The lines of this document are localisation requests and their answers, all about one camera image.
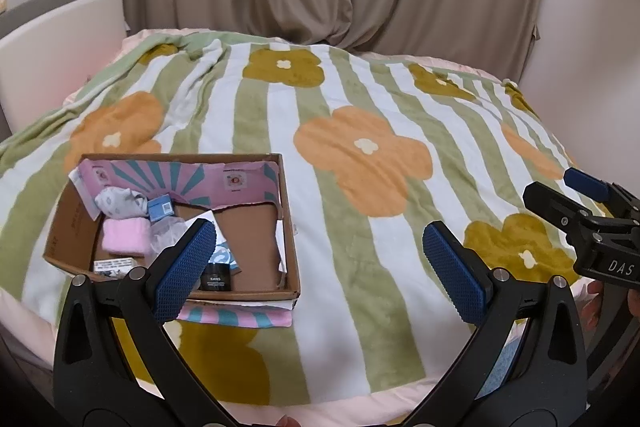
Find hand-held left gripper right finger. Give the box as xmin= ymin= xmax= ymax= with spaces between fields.
xmin=400 ymin=221 xmax=588 ymax=427

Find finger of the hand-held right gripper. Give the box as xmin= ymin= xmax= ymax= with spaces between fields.
xmin=523 ymin=181 xmax=602 ymax=239
xmin=563 ymin=167 xmax=640 ymax=221

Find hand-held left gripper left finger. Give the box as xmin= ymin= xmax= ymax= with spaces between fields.
xmin=52 ymin=218 xmax=236 ymax=427

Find cardboard box with pink lining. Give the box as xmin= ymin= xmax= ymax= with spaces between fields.
xmin=44 ymin=152 xmax=302 ymax=329

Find white strip packet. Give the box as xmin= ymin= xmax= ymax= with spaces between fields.
xmin=93 ymin=258 xmax=140 ymax=279

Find white patterned socks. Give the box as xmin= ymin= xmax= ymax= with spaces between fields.
xmin=95 ymin=188 xmax=151 ymax=221

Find black and white packet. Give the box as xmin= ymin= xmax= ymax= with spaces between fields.
xmin=199 ymin=252 xmax=236 ymax=293

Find pink bed sheet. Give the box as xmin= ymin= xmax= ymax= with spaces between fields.
xmin=0 ymin=27 xmax=601 ymax=427

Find clear plastic packet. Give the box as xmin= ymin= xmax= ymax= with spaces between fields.
xmin=149 ymin=216 xmax=190 ymax=254

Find white and blue packet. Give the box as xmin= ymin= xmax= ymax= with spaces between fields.
xmin=212 ymin=243 xmax=242 ymax=275

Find person's right hand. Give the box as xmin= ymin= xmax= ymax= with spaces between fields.
xmin=579 ymin=281 xmax=608 ymax=334

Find white and grey headboard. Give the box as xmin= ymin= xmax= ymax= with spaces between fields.
xmin=0 ymin=0 xmax=127 ymax=142

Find pink rolled cloth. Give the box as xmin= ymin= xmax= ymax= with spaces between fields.
xmin=102 ymin=218 xmax=153 ymax=257

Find small blue box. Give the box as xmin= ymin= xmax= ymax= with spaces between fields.
xmin=147 ymin=196 xmax=176 ymax=221

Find green striped flower blanket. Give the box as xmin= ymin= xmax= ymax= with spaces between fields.
xmin=0 ymin=32 xmax=606 ymax=408

